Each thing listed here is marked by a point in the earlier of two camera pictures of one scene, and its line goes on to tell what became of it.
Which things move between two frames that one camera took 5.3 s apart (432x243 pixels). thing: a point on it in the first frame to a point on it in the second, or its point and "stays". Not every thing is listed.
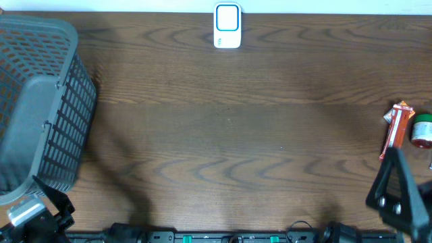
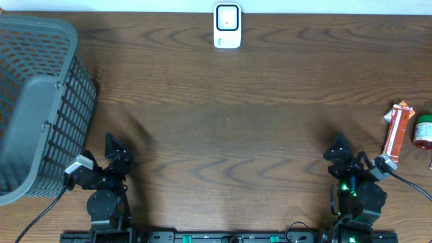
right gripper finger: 395,194 to 339,149
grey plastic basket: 47,100 stays
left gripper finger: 61,201 to 114,149
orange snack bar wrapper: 398,116 stays
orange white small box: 387,117 stays
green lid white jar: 422,130 stays
